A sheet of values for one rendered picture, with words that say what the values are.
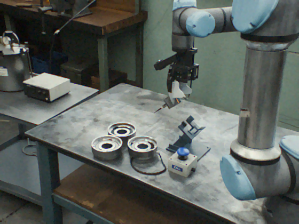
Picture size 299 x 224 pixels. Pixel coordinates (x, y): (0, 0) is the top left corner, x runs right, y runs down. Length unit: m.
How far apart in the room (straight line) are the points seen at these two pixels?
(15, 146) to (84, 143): 1.23
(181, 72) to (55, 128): 0.55
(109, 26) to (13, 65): 0.87
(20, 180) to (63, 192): 0.72
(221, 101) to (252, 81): 2.14
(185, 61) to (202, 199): 0.46
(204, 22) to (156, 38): 1.97
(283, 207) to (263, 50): 0.44
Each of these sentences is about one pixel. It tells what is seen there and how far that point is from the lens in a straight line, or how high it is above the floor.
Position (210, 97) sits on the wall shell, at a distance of 3.08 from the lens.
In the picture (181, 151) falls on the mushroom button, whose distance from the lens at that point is 1.27.
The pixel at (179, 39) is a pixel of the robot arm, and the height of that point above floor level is 1.18.
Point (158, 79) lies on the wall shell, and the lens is 3.26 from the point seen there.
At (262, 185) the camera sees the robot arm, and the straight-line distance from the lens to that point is 1.01.
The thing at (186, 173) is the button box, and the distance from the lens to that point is 1.27.
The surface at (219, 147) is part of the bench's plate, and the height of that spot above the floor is 0.80.
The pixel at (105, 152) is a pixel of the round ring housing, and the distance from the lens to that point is 1.33.
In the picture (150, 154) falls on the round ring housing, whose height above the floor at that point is 0.82.
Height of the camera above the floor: 1.56
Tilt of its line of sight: 26 degrees down
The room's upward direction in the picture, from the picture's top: 1 degrees clockwise
